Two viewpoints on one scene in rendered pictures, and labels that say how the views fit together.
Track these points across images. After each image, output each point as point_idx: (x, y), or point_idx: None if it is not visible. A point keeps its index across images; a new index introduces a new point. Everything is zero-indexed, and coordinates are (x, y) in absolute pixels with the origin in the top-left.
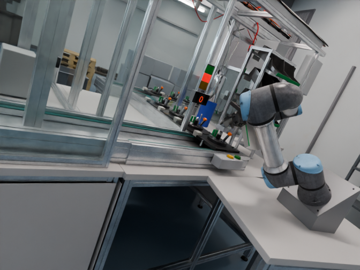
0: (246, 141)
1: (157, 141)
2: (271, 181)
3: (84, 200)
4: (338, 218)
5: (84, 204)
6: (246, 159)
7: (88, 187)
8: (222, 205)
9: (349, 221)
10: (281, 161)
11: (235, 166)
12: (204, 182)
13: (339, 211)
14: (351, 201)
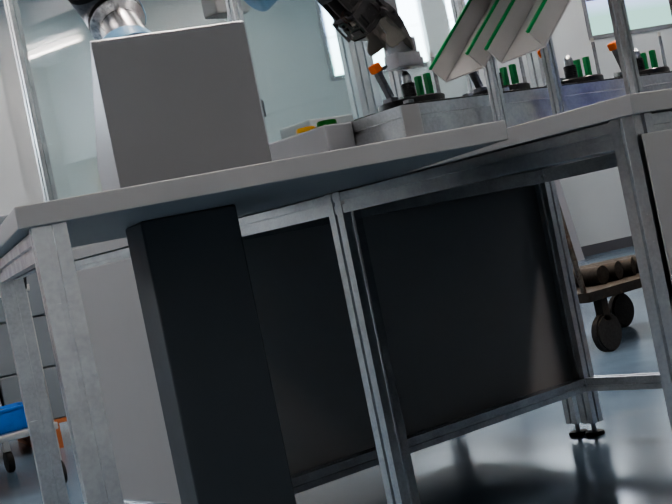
0: (446, 59)
1: None
2: None
3: (135, 289)
4: (108, 150)
5: (138, 297)
6: (392, 117)
7: (130, 266)
8: (353, 289)
9: (268, 162)
10: None
11: (307, 150)
12: (268, 222)
13: (102, 132)
14: (97, 86)
